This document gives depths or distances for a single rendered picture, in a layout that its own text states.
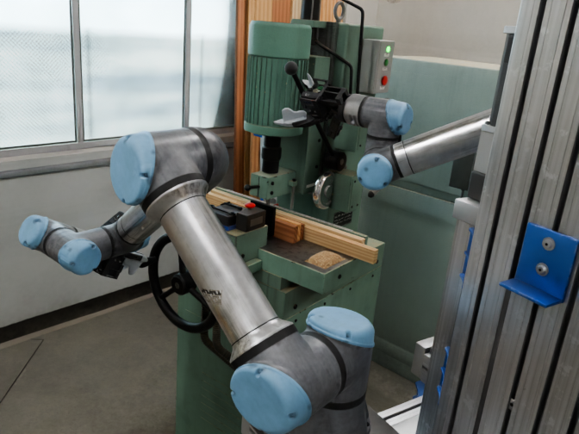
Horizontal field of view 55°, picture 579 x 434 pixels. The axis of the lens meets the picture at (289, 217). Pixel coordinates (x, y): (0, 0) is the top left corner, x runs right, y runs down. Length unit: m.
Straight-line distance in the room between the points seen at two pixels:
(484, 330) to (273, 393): 0.33
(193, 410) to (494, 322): 1.37
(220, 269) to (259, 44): 0.85
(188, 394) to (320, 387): 1.22
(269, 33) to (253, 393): 1.01
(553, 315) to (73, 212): 2.34
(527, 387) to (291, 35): 1.07
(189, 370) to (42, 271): 1.11
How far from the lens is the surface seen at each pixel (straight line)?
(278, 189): 1.71
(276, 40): 1.57
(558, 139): 0.80
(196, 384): 2.00
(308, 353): 0.87
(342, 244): 1.59
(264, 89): 1.58
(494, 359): 0.92
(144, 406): 2.45
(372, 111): 1.32
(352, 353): 0.93
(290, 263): 1.52
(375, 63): 1.79
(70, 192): 2.78
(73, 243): 1.26
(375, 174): 1.18
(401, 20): 4.13
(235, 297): 0.87
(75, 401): 2.52
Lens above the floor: 1.51
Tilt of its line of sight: 19 degrees down
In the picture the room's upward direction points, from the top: 5 degrees clockwise
